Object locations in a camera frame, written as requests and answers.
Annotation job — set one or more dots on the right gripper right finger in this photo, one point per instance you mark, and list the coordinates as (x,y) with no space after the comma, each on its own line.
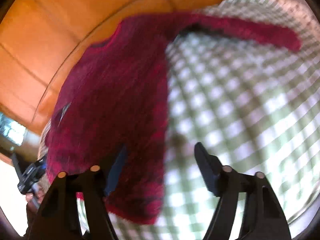
(246,200)

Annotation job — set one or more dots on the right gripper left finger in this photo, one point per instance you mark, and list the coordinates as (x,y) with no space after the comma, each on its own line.
(58,217)

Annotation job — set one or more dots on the red black patterned sweater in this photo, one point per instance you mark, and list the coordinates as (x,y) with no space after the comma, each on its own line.
(116,97)

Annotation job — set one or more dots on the person's left hand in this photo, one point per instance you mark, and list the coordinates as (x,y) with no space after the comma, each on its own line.
(34,199)

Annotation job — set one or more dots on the wooden framed window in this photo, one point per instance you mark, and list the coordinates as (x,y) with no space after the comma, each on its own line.
(12,130)

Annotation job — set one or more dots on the orange wooden wardrobe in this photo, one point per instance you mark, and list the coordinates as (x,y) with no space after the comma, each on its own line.
(41,40)

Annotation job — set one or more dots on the floral pillow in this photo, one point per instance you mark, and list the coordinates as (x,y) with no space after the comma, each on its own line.
(302,14)

